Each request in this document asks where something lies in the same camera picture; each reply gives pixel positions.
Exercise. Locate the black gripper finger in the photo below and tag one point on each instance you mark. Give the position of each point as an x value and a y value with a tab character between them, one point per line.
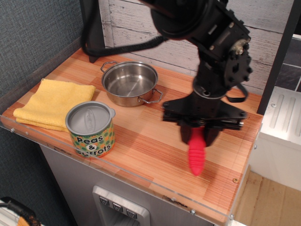
210	134
185	131

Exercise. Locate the peas and carrots toy can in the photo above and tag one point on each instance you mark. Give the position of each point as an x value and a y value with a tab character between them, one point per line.
91	128

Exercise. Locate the orange object bottom left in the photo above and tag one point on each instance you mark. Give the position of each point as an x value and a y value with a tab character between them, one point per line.
22	222

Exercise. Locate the clear acrylic table edge guard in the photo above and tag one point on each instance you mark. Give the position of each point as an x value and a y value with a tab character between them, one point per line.
156	142

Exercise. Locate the silver ice dispenser panel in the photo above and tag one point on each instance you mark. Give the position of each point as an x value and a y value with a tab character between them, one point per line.
115	210

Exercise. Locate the dark vertical frame post right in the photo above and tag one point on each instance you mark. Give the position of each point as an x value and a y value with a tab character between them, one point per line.
281	53

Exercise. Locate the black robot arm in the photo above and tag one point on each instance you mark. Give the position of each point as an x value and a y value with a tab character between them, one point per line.
223	42

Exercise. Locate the folded yellow cloth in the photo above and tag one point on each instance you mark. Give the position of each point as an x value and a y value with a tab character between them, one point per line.
48	107

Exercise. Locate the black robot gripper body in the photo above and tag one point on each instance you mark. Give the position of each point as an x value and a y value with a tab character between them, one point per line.
203	110

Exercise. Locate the white toy sink unit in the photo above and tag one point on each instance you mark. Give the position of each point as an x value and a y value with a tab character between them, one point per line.
276	154

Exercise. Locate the red handled metal spoon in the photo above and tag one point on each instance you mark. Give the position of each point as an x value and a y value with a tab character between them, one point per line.
196	152

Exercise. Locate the grey toy kitchen cabinet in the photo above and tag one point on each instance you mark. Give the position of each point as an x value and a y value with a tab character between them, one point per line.
159	182

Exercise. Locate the small stainless steel pot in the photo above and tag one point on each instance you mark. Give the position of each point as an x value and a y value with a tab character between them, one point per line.
130	83

